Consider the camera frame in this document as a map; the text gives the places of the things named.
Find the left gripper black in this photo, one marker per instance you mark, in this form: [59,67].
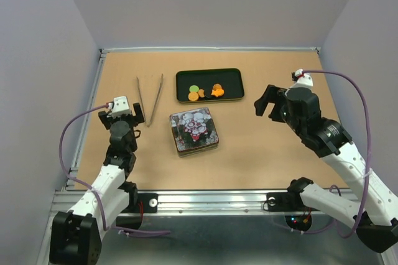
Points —
[107,120]

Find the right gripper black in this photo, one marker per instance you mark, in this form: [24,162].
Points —
[272,94]

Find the gold cookie tin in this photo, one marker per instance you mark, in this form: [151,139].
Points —
[195,150]

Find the gold tin lid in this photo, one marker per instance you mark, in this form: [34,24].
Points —
[193,128]

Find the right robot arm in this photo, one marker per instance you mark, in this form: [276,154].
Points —
[376,225]

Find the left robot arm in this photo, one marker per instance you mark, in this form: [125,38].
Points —
[77,234]

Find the black serving tray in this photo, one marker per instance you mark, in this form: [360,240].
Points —
[229,78]

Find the orange fish cookie right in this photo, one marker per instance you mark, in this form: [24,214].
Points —
[217,92]

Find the swirl tan cookie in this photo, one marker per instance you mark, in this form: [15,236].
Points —
[217,86]

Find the round dotted tan biscuit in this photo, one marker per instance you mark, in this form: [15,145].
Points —
[193,96]

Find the green sandwich cookie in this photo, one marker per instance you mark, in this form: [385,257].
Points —
[194,88]

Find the black sandwich cookie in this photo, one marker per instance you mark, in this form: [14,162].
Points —
[207,94]

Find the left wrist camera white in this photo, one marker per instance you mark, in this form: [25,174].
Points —
[119,106]

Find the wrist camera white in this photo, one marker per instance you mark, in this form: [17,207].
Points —
[119,106]
[301,80]

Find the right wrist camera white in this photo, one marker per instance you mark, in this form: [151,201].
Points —
[301,80]

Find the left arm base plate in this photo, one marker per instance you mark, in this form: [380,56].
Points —
[142,203]

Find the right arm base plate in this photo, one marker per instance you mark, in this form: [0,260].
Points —
[285,202]

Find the aluminium rail frame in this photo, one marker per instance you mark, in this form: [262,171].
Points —
[255,155]

